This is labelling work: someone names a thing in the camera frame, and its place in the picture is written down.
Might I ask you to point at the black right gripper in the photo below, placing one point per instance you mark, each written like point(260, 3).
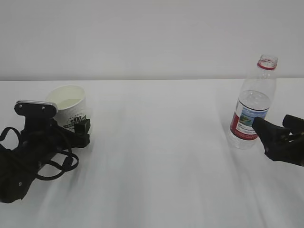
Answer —
point(278, 143)

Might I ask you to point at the clear plastic water bottle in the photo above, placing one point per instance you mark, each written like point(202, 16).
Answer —
point(254, 100)

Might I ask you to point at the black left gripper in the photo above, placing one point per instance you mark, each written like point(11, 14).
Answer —
point(52, 145)

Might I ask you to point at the white paper coffee cup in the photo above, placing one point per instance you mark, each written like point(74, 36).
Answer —
point(71, 105)

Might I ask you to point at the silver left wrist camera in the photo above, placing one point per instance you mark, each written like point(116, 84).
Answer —
point(35, 109)

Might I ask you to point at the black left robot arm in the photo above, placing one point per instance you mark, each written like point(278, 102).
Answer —
point(15, 181)

